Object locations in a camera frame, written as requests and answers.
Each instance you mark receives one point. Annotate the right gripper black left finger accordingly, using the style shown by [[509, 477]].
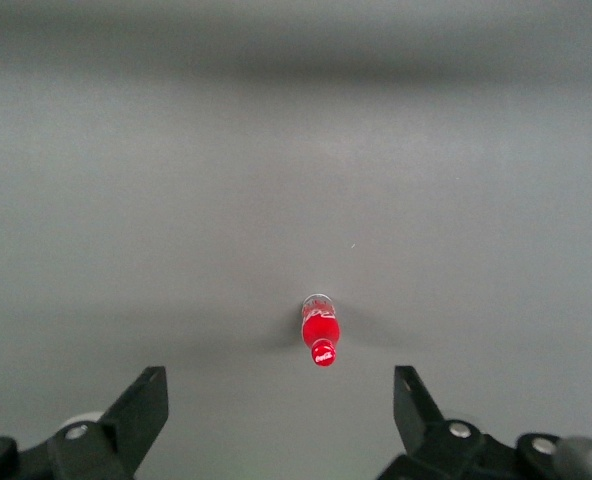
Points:
[[131, 415]]

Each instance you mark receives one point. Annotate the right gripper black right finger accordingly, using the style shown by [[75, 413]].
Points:
[[421, 420]]

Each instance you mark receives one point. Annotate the red cola bottle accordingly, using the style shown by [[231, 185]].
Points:
[[320, 332]]

